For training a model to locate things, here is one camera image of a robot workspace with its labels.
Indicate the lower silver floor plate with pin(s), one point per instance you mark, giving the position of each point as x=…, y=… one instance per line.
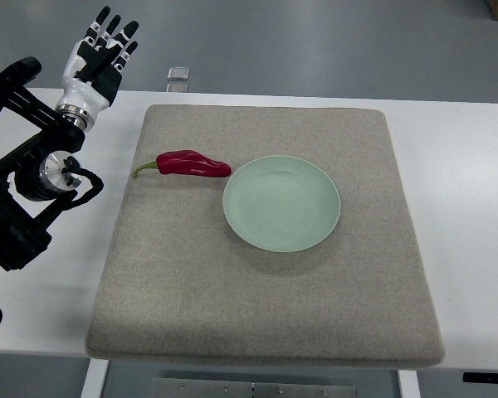
x=177, y=87

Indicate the light green plate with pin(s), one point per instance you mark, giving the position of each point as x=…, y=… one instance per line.
x=281, y=204

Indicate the beige felt mat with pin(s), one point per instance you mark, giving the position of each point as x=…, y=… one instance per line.
x=306, y=255

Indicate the red chili pepper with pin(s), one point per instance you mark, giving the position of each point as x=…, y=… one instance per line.
x=186, y=162

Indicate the black control panel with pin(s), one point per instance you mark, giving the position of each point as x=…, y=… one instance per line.
x=480, y=377

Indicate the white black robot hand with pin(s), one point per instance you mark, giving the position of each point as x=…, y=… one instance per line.
x=93, y=73

